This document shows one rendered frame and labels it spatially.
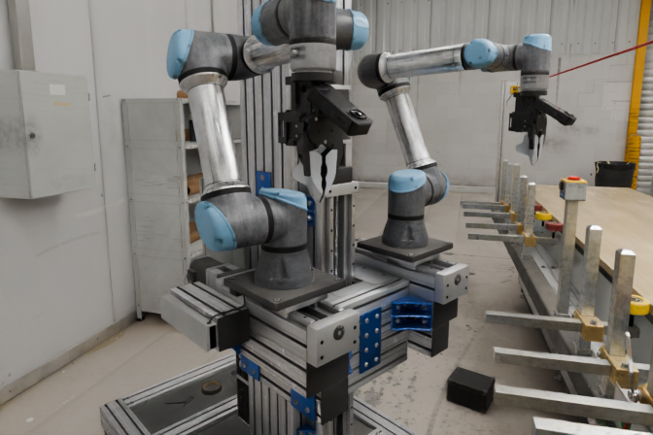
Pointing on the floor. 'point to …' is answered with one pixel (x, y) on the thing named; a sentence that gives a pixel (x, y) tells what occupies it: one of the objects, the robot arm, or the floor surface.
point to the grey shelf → (162, 192)
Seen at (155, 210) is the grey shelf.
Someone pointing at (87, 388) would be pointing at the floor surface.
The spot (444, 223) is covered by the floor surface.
